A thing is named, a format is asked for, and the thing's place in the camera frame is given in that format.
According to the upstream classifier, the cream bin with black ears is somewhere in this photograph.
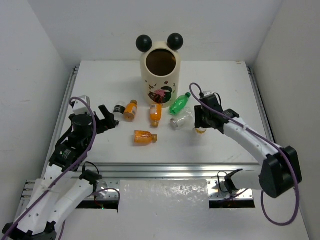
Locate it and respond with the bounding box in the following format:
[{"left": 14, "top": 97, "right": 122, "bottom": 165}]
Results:
[{"left": 135, "top": 33, "right": 184, "bottom": 108}]

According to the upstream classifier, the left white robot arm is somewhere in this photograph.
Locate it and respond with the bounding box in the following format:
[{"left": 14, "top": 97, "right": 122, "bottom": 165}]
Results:
[{"left": 2, "top": 105, "right": 116, "bottom": 240}]

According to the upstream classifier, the aluminium frame rail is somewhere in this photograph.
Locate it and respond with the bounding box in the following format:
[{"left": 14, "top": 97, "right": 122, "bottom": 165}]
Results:
[{"left": 88, "top": 163, "right": 262, "bottom": 204}]

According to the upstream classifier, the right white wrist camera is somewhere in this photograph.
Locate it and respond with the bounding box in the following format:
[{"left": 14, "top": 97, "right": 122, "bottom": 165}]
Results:
[{"left": 203, "top": 90, "right": 215, "bottom": 98}]

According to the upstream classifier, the orange bottle front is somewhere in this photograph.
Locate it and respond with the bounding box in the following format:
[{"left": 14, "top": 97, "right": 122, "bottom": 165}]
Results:
[{"left": 133, "top": 130, "right": 158, "bottom": 145}]

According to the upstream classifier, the green plastic bottle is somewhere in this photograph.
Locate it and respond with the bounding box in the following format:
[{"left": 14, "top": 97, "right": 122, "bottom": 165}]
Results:
[{"left": 169, "top": 92, "right": 191, "bottom": 115}]

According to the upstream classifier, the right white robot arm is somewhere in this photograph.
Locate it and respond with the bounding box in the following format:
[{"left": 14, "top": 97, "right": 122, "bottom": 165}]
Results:
[{"left": 194, "top": 91, "right": 302, "bottom": 199}]

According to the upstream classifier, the clear crushed plastic bottle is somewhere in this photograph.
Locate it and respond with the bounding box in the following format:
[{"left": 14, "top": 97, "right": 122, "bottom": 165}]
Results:
[{"left": 170, "top": 107, "right": 194, "bottom": 130}]

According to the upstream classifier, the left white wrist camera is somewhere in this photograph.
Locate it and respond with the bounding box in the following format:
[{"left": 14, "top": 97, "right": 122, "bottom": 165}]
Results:
[{"left": 71, "top": 95, "right": 91, "bottom": 115}]

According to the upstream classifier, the clear bottle with black label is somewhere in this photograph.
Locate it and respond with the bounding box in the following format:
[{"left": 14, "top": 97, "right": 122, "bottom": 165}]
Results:
[{"left": 113, "top": 101, "right": 127, "bottom": 119}]

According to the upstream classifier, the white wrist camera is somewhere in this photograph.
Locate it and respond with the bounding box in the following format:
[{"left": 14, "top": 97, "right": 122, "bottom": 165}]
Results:
[
  {"left": 71, "top": 95, "right": 91, "bottom": 115},
  {"left": 203, "top": 90, "right": 215, "bottom": 98}
]

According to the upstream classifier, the orange bottle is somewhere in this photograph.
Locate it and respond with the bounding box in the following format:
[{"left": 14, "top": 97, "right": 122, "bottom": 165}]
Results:
[
  {"left": 123, "top": 100, "right": 138, "bottom": 122},
  {"left": 133, "top": 130, "right": 158, "bottom": 145},
  {"left": 194, "top": 127, "right": 207, "bottom": 135},
  {"left": 149, "top": 104, "right": 162, "bottom": 128}
]

